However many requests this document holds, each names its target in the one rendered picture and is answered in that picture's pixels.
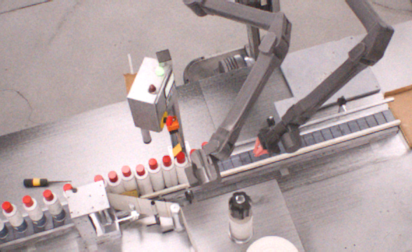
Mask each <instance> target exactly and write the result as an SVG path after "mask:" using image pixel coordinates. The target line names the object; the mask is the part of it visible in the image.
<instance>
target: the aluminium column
mask: <svg viewBox="0 0 412 252"><path fill-rule="evenodd" d="M155 54H156V58H157V61H158V64H159V66H160V67H162V66H164V63H168V64H170V65H173V62H172V58H171V54H170V52H169V49H168V50H162V51H159V52H156V53H155ZM173 107H174V111H175V114H176V117H177V120H178V124H179V129H178V132H179V135H180V138H181V141H182V144H183V149H182V150H181V152H183V153H184V154H185V156H186V155H187V154H186V149H185V140H184V135H183V126H182V122H181V116H180V108H179V103H178V94H177V96H176V99H175V102H174V103H173ZM173 107H172V108H171V111H170V114H169V116H174V113H173ZM172 135H173V142H174V146H175V147H176V146H177V140H176V133H175V134H172Z"/></svg>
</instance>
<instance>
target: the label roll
mask: <svg viewBox="0 0 412 252"><path fill-rule="evenodd" d="M246 252H298V250H297V249H296V247H295V246H294V245H293V244H292V243H290V242H289V241H288V240H286V239H284V238H282V237H277V236H268V237H262V238H259V239H257V241H255V242H254V243H253V244H252V245H251V246H250V247H249V248H248V250H247V251H246Z"/></svg>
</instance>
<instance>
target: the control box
mask: <svg viewBox="0 0 412 252"><path fill-rule="evenodd" d="M157 67H159V64H158V61H157V60H156V59H153V58H150V57H145V59H144V61H143V63H141V66H140V68H139V70H138V73H137V75H136V77H135V80H134V82H133V84H132V87H131V89H130V91H129V94H128V96H127V100H128V103H129V107H130V111H131V113H132V119H133V122H134V126H135V127H137V128H141V129H145V130H150V131H153V132H157V133H160V132H161V131H162V130H163V128H164V125H165V124H164V123H163V119H164V116H165V117H168V116H169V114H170V111H171V108H172V106H173V103H174V102H175V99H176V96H177V92H176V87H175V90H174V91H173V95H172V98H171V101H170V102H169V105H168V107H166V104H165V101H166V100H167V98H168V97H167V98H166V99H165V97H164V90H163V89H164V86H165V84H166V83H167V81H168V79H169V76H170V74H171V71H172V70H173V65H170V64H168V63H164V66H161V67H162V69H163V72H164V74H163V75H162V76H157V75H156V68H157ZM151 84H153V85H155V87H156V88H157V90H156V92H154V93H151V92H149V90H148V88H149V85H151Z"/></svg>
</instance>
